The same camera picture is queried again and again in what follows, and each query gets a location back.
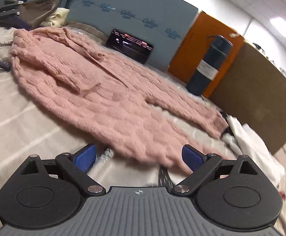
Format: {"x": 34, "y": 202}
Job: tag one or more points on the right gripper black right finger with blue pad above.
{"x": 203, "y": 168}

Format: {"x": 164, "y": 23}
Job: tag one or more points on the large brown cardboard box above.
{"x": 254, "y": 91}

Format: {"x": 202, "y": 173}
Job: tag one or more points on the pink knitted sweater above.
{"x": 108, "y": 95}

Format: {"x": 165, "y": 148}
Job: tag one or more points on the brown folded garment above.
{"x": 35, "y": 12}

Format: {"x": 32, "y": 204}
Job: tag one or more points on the folded white garment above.
{"x": 245, "y": 141}

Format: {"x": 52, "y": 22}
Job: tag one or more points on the cream folded garment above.
{"x": 57, "y": 19}

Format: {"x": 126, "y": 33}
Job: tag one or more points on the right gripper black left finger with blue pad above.
{"x": 74, "y": 168}

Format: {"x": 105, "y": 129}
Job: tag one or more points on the grey-blue flat box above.
{"x": 162, "y": 23}

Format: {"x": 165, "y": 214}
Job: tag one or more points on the orange flat box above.
{"x": 195, "y": 45}

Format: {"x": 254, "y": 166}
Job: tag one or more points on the dark blue vacuum bottle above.
{"x": 209, "y": 66}

